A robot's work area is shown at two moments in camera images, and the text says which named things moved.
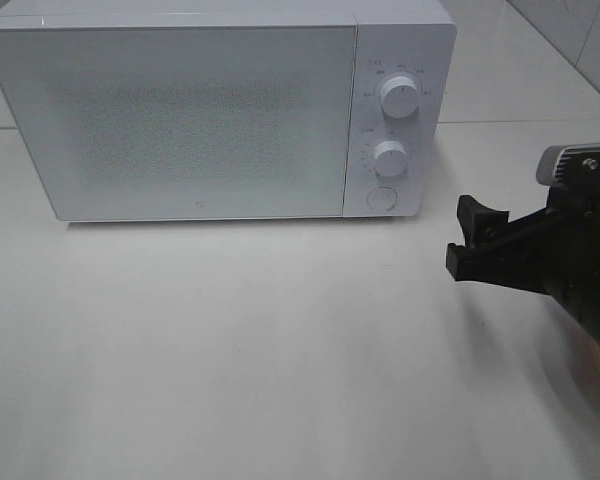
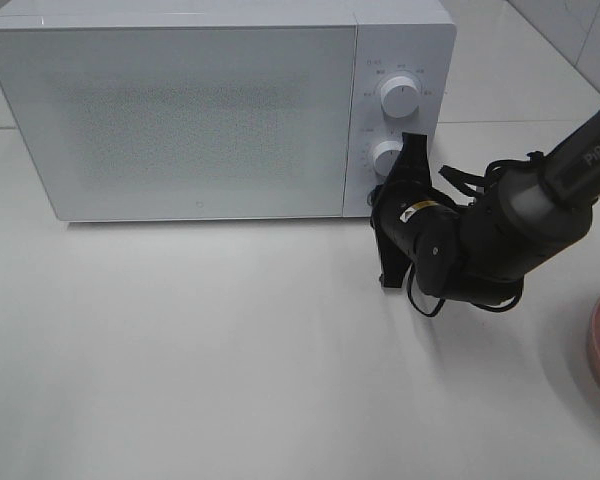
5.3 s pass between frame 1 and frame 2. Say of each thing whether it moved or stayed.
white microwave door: stayed
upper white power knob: stayed
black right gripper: moved
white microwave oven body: stayed
